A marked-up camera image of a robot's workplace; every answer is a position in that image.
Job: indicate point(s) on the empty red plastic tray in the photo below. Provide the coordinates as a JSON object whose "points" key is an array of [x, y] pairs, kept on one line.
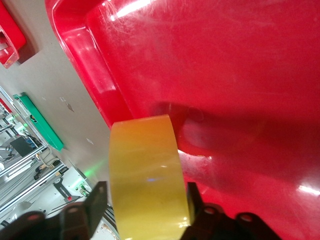
{"points": [[225, 75]]}

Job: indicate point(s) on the aluminium frame rails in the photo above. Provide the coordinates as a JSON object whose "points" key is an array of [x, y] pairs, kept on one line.
{"points": [[25, 162]]}

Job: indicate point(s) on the yellow packing tape roll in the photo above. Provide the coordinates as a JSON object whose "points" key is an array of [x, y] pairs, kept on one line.
{"points": [[145, 175]]}

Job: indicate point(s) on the red tray with fittings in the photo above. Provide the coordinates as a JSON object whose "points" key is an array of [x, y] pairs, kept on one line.
{"points": [[10, 32]]}

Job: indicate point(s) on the green plastic tray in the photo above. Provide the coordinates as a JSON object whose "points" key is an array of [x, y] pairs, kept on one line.
{"points": [[42, 122]]}

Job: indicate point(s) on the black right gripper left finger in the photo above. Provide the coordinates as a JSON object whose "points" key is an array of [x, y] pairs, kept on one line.
{"points": [[96, 205]]}

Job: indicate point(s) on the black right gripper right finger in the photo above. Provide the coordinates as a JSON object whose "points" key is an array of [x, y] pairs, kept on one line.
{"points": [[194, 200]]}

